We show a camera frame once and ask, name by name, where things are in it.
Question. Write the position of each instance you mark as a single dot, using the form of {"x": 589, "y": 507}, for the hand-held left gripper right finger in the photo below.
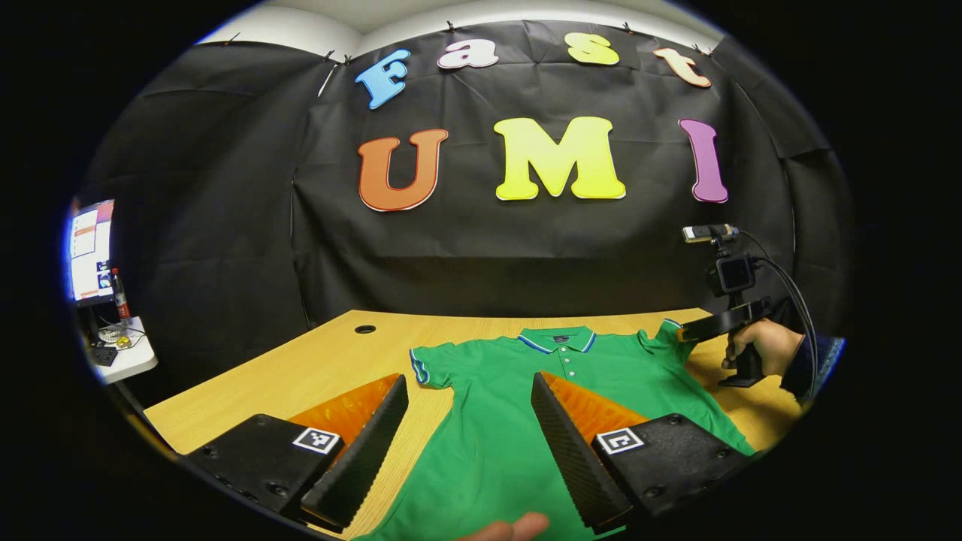
{"x": 571, "y": 458}

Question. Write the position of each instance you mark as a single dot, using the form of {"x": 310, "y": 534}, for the small black device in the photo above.
{"x": 105, "y": 355}

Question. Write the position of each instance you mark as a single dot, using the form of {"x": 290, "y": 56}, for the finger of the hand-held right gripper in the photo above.
{"x": 706, "y": 326}

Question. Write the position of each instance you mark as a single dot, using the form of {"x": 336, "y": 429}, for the green T-shirt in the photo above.
{"x": 496, "y": 421}

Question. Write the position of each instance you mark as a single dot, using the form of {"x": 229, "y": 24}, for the red bottle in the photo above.
{"x": 120, "y": 297}

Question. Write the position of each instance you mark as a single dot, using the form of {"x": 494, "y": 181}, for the small white side table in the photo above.
{"x": 131, "y": 361}

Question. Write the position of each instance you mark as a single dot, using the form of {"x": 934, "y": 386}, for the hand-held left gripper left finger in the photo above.
{"x": 364, "y": 458}

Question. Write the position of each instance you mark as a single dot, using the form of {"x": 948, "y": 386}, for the computer monitor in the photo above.
{"x": 90, "y": 252}

